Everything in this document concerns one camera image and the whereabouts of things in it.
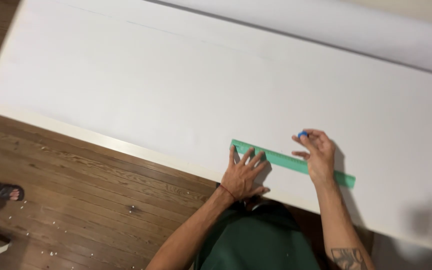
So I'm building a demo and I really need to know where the large white foam board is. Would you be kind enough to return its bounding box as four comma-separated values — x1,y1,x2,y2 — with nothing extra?
0,0,432,258

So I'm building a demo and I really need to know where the black sandal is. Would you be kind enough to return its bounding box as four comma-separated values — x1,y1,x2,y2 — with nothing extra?
0,182,25,202

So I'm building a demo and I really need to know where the red string bracelet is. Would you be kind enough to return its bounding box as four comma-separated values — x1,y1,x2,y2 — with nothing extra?
218,184,238,202

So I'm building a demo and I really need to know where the green plastic ruler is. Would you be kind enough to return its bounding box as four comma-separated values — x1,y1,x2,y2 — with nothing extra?
230,139,356,189

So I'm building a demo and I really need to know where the person's left hand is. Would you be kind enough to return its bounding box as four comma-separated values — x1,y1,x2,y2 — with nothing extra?
220,145,271,202

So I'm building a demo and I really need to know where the green shirt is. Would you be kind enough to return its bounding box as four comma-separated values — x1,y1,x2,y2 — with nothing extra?
193,199,322,270

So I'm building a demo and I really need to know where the person's right hand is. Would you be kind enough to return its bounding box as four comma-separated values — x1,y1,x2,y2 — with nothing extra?
291,128,337,185

